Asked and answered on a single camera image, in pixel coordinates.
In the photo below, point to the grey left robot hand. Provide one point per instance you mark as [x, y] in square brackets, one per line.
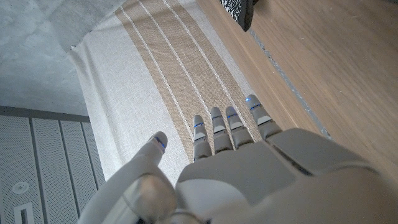
[248, 174]

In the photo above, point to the beige striped backdrop cloth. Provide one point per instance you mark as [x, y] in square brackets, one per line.
[140, 77]

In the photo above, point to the black paisley bandana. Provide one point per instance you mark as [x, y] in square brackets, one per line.
[239, 12]

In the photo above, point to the white ceiling slot diffuser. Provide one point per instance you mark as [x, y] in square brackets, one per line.
[18, 214]

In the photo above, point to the round white ceiling sensor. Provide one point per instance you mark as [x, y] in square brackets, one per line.
[20, 187]

